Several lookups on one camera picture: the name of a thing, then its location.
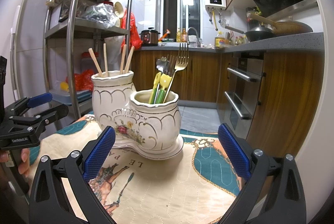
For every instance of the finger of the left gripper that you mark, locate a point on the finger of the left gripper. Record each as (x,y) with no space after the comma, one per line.
(26,103)
(43,118)

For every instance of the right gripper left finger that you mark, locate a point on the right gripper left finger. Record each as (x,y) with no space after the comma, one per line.
(48,200)

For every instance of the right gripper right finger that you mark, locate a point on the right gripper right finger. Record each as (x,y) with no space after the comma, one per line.
(285,201)

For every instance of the yellow green plastic fork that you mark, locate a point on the yellow green plastic fork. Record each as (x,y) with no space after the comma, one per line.
(154,89)

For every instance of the yellow plastic utensil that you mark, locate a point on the yellow plastic utensil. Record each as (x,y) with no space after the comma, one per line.
(164,84)

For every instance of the gold fork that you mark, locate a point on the gold fork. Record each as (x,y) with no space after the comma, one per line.
(181,63)

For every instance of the left hand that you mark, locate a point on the left hand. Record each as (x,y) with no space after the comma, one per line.
(22,164)

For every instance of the printed horse table mat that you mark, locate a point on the printed horse table mat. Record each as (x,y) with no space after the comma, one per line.
(197,185)

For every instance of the white refrigerator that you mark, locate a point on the white refrigerator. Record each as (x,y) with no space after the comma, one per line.
(29,47)

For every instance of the metal shelf rack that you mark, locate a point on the metal shelf rack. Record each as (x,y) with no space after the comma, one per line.
(76,28)

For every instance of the built-in oven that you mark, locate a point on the built-in oven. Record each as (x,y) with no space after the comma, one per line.
(240,78)

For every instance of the clear plastic bag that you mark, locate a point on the clear plastic bag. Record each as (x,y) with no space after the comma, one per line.
(101,13)

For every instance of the white floral ceramic utensil holder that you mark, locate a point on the white floral ceramic utensil holder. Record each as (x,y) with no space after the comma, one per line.
(153,130)

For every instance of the red plastic bag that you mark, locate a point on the red plastic bag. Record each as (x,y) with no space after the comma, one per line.
(135,39)

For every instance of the red rice cooker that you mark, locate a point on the red rice cooker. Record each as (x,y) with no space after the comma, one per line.
(149,37)

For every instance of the black wok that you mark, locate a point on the black wok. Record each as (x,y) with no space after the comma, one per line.
(255,34)

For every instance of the cooking oil bottle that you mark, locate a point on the cooking oil bottle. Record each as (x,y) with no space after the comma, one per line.
(219,40)

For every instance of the window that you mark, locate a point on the window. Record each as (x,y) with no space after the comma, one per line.
(179,17)

